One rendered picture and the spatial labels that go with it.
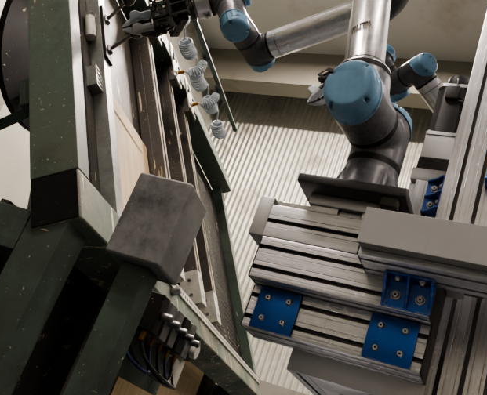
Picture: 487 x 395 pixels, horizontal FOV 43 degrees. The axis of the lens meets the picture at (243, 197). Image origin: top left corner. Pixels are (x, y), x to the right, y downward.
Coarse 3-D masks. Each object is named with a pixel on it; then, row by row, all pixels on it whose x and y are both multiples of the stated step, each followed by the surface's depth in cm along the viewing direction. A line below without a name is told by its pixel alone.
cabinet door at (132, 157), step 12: (120, 108) 190; (120, 120) 187; (120, 132) 184; (132, 132) 197; (120, 144) 181; (132, 144) 195; (120, 156) 178; (132, 156) 191; (144, 156) 207; (120, 168) 175; (132, 168) 188; (144, 168) 202; (132, 180) 184
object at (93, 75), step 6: (90, 66) 171; (96, 66) 171; (90, 72) 170; (96, 72) 170; (90, 78) 169; (96, 78) 168; (90, 84) 168; (96, 84) 168; (90, 90) 170; (96, 90) 170; (102, 90) 171
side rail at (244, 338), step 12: (216, 192) 367; (216, 204) 363; (228, 228) 358; (228, 240) 351; (228, 252) 348; (228, 264) 345; (228, 276) 341; (240, 288) 342; (240, 300) 334; (240, 312) 331; (240, 324) 328; (240, 336) 325; (240, 348) 322; (252, 360) 318
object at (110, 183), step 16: (96, 0) 188; (96, 16) 185; (96, 32) 182; (96, 48) 179; (96, 64) 176; (96, 96) 171; (112, 96) 176; (96, 112) 168; (112, 112) 172; (96, 128) 166; (112, 128) 168; (96, 144) 163; (112, 144) 164; (112, 160) 160; (112, 176) 158; (112, 192) 156
